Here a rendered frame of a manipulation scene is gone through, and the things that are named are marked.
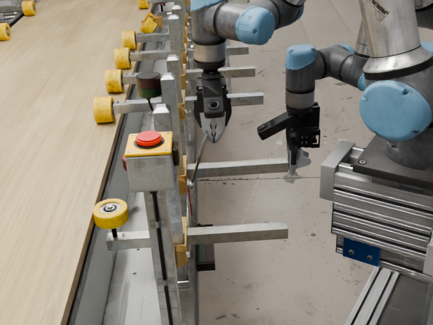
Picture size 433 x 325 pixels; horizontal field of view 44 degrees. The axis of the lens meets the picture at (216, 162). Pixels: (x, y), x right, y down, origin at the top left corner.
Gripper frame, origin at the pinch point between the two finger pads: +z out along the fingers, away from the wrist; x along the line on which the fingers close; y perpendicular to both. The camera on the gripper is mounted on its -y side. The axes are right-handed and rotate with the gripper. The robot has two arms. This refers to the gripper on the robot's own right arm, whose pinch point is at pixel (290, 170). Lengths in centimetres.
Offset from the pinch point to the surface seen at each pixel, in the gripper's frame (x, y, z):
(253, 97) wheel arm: 23.5, -7.8, -13.1
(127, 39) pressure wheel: 96, -54, -13
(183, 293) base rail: -32.9, -30.7, 12.6
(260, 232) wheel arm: -26.5, -11.3, 0.8
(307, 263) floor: 57, 18, 83
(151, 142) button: -57, -31, -40
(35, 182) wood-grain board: -10, -67, -7
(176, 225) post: -30.8, -30.8, -5.9
